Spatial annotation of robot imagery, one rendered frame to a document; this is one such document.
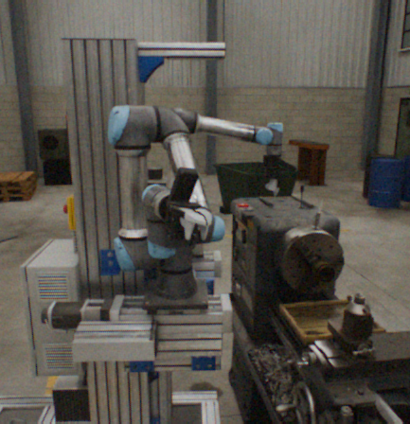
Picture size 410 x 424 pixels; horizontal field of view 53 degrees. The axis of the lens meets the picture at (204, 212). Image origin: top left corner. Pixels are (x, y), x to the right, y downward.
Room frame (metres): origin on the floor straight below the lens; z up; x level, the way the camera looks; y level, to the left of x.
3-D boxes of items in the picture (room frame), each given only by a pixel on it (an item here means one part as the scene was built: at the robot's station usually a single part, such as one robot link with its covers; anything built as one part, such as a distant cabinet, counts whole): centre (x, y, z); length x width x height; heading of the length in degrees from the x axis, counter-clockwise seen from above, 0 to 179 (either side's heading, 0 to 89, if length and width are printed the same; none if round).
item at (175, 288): (1.38, 0.10, 1.21); 0.15 x 0.15 x 0.10
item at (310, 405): (1.25, -0.40, 0.75); 0.27 x 0.10 x 0.23; 9
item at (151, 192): (1.08, 0.12, 1.56); 0.11 x 0.08 x 0.09; 23
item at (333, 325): (1.34, -0.53, 0.99); 0.20 x 0.10 x 0.05; 9
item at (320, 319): (1.67, -0.56, 0.89); 0.36 x 0.30 x 0.04; 99
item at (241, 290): (2.30, -0.43, 0.43); 0.60 x 0.48 x 0.86; 9
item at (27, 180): (8.68, 4.11, 0.22); 1.25 x 0.86 x 0.44; 13
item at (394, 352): (1.32, -0.60, 0.95); 0.43 x 0.17 x 0.05; 99
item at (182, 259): (1.37, 0.11, 1.33); 0.13 x 0.12 x 0.14; 113
